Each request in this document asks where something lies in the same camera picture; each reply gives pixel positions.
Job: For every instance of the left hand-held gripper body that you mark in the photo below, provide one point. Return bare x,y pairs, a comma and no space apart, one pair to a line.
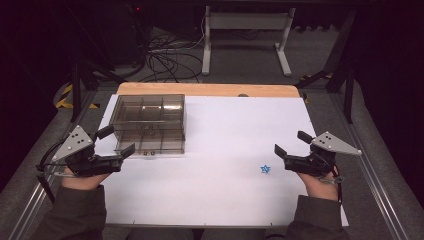
75,141

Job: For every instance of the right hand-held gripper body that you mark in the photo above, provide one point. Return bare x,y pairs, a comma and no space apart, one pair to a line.
328,142

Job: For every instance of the small blue star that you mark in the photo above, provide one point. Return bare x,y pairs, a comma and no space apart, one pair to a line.
265,169

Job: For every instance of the clear plastic compartment box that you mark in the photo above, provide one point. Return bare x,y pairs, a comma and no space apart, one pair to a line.
150,113

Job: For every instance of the person's left hand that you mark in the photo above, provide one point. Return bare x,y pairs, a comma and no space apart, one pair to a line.
81,182

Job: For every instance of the person's right hand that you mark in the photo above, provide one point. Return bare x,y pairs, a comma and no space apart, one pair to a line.
321,186

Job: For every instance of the yellow black hazard tape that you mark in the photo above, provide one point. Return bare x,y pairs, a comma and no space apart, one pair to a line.
65,100

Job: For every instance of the black metal stand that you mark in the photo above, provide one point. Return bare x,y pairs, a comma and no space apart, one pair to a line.
348,86
76,90

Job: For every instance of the white table sheet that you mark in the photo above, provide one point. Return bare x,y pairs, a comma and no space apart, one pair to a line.
216,140

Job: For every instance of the black equipment case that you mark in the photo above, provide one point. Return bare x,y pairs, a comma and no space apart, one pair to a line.
128,36

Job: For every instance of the aluminium frame rail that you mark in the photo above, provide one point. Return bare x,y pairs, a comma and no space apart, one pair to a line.
373,180
36,200

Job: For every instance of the white metal table frame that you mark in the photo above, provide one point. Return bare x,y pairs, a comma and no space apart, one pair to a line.
248,21

